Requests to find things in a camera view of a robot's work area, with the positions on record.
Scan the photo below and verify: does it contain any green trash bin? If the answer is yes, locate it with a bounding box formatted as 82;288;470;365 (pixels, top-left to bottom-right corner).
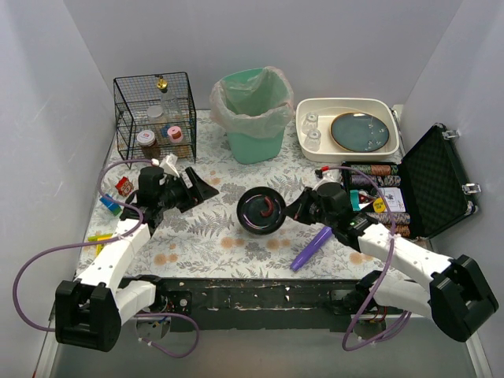
220;68;287;165

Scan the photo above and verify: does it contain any clear cup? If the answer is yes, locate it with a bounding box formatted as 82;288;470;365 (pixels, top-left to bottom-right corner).
302;112;318;134
304;128;321;152

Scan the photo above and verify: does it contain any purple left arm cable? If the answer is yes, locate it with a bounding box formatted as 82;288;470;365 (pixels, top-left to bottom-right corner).
12;158;201;358

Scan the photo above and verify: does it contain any red tan chip stack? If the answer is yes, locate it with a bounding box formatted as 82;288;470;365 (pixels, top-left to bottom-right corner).
371;165;398;176

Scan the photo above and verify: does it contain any pink bin liner bag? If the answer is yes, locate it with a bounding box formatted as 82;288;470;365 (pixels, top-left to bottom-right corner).
209;66;295;139

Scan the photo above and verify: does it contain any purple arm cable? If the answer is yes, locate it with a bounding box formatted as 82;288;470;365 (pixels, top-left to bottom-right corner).
12;158;201;358
326;165;413;352

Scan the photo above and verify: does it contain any purple grey chip stack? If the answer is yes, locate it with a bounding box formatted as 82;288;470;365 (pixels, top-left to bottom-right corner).
350;175;379;187

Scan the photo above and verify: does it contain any black wire cage rack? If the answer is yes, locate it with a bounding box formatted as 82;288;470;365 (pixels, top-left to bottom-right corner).
113;72;197;161

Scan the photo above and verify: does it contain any pink lid spice jar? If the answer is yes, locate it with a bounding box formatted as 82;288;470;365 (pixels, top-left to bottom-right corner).
167;126;191;158

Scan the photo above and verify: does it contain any red owl toy block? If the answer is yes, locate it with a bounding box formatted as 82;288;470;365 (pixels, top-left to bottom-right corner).
115;176;134;198

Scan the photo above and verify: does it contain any black all-in triangle button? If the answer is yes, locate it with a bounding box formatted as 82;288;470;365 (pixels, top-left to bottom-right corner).
358;191;376;204

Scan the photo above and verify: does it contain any black poker chip case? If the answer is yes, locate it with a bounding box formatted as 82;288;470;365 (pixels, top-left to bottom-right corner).
343;124;478;239

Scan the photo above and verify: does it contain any yellow toy brick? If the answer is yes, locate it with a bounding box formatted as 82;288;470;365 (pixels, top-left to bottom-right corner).
87;234;113;256

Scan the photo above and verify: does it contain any clear jar blue label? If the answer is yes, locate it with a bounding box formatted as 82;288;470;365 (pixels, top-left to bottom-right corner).
146;105;168;139

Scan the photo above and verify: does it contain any green blue chip stack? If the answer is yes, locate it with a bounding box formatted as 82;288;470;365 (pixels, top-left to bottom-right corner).
350;165;373;176

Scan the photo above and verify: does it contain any floral table mat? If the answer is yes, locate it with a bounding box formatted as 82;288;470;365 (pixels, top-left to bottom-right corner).
75;109;434;279

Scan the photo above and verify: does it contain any blue toy brick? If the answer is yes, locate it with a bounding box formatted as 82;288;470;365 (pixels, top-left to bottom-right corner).
99;195;117;212

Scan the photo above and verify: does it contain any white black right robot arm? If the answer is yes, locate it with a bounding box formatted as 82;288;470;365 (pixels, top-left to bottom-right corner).
282;179;499;342

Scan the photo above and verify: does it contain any red chili pepper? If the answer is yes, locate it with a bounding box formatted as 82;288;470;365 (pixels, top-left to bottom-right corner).
261;197;274;217

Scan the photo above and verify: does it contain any brown jar white lid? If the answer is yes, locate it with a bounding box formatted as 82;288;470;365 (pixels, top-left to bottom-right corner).
136;129;161;159

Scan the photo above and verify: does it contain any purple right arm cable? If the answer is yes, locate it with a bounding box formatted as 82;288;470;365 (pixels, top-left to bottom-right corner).
326;165;413;352

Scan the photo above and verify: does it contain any yellow big blind button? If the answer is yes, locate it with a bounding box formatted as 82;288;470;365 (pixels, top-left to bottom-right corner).
372;198;387;213

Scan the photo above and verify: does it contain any purple toy microphone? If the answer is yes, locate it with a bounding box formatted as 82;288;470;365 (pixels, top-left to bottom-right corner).
290;227;333;272

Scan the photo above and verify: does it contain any playing card deck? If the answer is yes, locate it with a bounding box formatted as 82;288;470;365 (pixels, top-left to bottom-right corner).
382;187;406;213

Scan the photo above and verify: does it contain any white rectangular basin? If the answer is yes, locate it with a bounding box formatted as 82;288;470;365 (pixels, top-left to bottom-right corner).
295;98;400;163

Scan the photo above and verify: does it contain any black small plate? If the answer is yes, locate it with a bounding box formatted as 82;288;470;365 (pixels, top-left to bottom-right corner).
236;187;286;235

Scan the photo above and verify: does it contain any glass bottle gold cap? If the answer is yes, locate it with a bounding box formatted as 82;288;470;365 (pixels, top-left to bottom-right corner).
156;75;183;122

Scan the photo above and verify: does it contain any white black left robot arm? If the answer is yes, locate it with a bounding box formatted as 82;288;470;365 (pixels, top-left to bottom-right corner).
55;154;219;352

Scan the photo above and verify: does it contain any blue glazed ceramic plate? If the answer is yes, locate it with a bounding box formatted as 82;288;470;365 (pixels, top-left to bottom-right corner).
330;113;390;153

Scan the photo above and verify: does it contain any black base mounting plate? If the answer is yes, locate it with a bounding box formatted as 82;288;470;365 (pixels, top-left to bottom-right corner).
142;276;363;333

